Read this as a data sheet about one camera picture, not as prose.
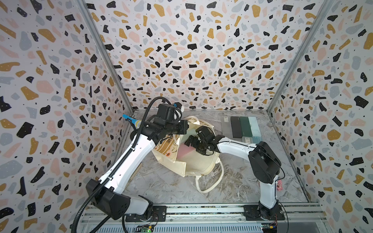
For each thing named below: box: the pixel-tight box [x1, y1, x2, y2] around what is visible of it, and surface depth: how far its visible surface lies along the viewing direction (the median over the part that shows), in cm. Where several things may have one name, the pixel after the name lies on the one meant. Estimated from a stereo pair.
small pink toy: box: [276, 179, 284, 192], surface depth 83 cm
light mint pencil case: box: [248, 116, 262, 137], surface depth 112 cm
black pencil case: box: [230, 116, 243, 138], surface depth 112 cm
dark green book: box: [239, 116, 253, 138], surface depth 111 cm
